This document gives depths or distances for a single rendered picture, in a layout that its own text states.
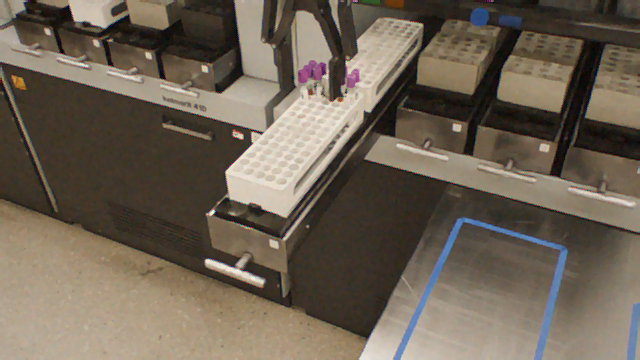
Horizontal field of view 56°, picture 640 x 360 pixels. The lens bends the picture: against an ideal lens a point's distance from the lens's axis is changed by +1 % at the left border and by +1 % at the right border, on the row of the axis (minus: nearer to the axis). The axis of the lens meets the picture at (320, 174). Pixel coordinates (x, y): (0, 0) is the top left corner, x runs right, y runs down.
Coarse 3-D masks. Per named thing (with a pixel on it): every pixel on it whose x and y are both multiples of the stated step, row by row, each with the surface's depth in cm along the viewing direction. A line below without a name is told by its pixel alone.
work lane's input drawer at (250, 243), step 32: (416, 64) 126; (384, 96) 113; (384, 128) 114; (352, 160) 102; (320, 192) 93; (224, 224) 89; (256, 224) 86; (288, 224) 87; (256, 256) 90; (288, 256) 87
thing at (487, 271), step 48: (432, 240) 82; (480, 240) 82; (528, 240) 82; (576, 240) 81; (624, 240) 81; (432, 288) 75; (480, 288) 75; (528, 288) 75; (576, 288) 75; (624, 288) 75; (384, 336) 70; (432, 336) 70; (480, 336) 69; (528, 336) 69; (576, 336) 69; (624, 336) 69
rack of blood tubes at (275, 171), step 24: (312, 96) 104; (360, 96) 104; (288, 120) 100; (312, 120) 100; (336, 120) 99; (360, 120) 106; (264, 144) 95; (288, 144) 95; (312, 144) 93; (336, 144) 99; (240, 168) 90; (264, 168) 89; (288, 168) 89; (312, 168) 97; (240, 192) 88; (264, 192) 86; (288, 192) 86
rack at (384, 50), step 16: (368, 32) 124; (384, 32) 125; (400, 32) 125; (416, 32) 124; (368, 48) 120; (384, 48) 118; (400, 48) 119; (416, 48) 126; (352, 64) 115; (368, 64) 113; (384, 64) 114; (400, 64) 121; (368, 80) 109; (384, 80) 120; (368, 96) 107
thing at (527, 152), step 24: (576, 72) 121; (504, 120) 106; (528, 120) 108; (480, 144) 108; (504, 144) 106; (528, 144) 104; (552, 144) 102; (480, 168) 106; (504, 168) 105; (528, 168) 107
